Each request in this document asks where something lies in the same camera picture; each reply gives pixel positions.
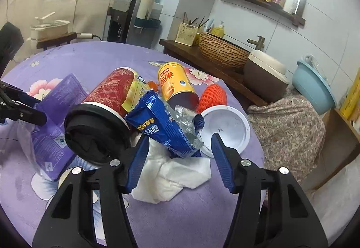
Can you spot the yellow snack packet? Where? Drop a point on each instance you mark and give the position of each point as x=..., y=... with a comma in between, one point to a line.
x=135, y=92

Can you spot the teal cup holder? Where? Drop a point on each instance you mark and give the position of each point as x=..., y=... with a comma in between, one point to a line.
x=147, y=24

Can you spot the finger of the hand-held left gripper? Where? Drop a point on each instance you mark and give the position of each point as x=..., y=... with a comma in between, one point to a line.
x=19, y=92
x=25, y=114

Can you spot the water dispenser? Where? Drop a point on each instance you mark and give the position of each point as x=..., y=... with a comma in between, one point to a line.
x=118, y=23

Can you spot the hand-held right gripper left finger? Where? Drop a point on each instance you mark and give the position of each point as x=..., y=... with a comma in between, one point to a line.
x=137, y=165

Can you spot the red paper cup black lid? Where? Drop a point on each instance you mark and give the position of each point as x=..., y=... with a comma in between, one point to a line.
x=107, y=87

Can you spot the white cloth cover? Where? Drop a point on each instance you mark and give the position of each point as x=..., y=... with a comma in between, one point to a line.
x=337, y=203

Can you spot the blue snack packet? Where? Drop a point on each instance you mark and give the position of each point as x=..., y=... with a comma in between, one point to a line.
x=157, y=121

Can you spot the brown pot cream lid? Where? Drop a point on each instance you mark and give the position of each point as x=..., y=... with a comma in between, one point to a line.
x=261, y=79

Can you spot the white plastic lid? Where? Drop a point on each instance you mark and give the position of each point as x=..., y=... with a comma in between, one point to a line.
x=230, y=129

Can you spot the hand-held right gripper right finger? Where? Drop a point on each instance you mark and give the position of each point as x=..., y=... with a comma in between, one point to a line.
x=222, y=165

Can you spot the paisley patterned cloth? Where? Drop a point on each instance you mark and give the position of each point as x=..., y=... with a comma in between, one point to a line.
x=287, y=129

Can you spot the bundle of chopsticks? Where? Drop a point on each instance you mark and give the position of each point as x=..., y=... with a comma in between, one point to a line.
x=194, y=21

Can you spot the cream electric pot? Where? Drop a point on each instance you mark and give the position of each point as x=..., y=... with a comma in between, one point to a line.
x=50, y=27

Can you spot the white paper cup stack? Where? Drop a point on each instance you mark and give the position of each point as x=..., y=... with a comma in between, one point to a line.
x=145, y=6

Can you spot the light wooden cabinet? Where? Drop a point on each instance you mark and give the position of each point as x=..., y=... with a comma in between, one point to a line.
x=337, y=146

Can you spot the black chair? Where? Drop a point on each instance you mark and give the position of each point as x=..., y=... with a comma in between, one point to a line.
x=9, y=42

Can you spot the purple floral tablecloth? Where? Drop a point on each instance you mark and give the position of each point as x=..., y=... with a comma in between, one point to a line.
x=112, y=54

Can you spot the wicker basket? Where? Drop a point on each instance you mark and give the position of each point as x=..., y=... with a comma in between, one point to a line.
x=222, y=51

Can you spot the light blue plastic basin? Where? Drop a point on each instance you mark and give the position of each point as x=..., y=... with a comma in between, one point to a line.
x=312, y=87

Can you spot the purple snack packet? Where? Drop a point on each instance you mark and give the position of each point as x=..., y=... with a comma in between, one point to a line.
x=53, y=135

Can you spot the white tissue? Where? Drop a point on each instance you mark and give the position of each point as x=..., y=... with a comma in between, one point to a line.
x=168, y=177

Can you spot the cream utensil holder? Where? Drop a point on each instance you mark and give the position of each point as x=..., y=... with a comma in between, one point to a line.
x=186, y=34

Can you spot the clear plastic bag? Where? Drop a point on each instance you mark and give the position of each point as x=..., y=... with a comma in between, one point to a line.
x=17, y=141

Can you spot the yellow soap bottle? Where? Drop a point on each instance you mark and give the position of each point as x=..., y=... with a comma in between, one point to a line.
x=218, y=30

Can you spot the dark wooden counter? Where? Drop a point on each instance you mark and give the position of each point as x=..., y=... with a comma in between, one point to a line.
x=180, y=48

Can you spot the orange knitted net sleeve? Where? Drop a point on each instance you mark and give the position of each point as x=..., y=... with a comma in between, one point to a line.
x=213, y=96

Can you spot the yellow cardboard box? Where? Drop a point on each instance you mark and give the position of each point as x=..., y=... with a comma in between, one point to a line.
x=351, y=96

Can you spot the brass faucet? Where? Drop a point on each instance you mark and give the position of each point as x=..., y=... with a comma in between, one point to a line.
x=260, y=41

